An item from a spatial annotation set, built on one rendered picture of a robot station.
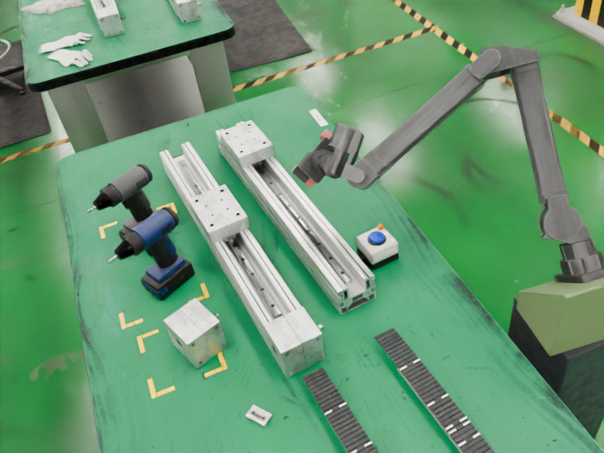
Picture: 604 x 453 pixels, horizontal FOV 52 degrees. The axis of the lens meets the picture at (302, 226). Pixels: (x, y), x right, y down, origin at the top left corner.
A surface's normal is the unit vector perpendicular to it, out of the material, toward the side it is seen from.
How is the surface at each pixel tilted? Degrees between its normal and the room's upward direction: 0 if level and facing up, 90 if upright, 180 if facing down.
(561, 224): 48
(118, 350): 0
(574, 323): 90
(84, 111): 90
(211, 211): 0
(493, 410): 0
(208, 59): 90
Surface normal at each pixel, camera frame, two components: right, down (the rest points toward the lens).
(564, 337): 0.26, 0.64
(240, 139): -0.11, -0.73
